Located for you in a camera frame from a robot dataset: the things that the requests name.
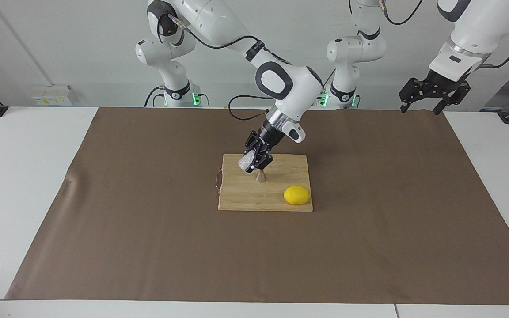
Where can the wooden cutting board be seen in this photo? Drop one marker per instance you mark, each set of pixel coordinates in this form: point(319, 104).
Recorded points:
point(245, 194)

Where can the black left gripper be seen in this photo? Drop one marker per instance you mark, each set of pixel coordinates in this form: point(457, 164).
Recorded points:
point(440, 81)

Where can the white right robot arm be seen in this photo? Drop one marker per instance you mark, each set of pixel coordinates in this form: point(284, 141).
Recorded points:
point(290, 88)

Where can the yellow lemon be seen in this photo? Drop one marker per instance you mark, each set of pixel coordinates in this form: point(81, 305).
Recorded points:
point(297, 195)

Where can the small clear glass cup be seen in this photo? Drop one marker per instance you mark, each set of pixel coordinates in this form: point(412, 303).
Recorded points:
point(243, 162)

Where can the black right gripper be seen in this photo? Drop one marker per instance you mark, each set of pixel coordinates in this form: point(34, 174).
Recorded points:
point(271, 134)

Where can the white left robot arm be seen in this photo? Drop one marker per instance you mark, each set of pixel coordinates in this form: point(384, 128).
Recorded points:
point(480, 26)

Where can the steel double jigger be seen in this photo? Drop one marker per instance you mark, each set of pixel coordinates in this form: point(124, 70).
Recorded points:
point(260, 178)

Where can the brown paper table mat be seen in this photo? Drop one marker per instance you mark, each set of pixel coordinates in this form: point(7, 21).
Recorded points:
point(148, 243)

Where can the white wall socket box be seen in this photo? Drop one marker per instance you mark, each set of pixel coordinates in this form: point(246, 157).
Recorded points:
point(51, 95)

